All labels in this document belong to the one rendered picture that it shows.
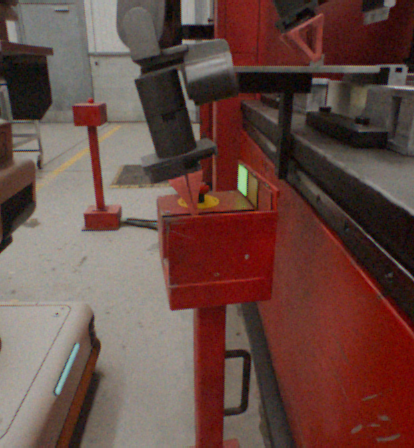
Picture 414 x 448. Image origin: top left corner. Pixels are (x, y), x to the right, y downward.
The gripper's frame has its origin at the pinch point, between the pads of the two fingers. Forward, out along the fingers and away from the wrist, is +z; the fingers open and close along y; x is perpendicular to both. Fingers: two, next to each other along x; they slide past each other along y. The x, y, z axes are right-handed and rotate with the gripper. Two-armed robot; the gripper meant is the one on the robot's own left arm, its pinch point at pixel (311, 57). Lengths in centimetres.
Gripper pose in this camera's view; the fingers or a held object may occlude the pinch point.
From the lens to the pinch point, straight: 85.6
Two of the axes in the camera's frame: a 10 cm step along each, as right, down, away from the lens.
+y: -0.2, -3.9, 9.2
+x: -8.8, 4.4, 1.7
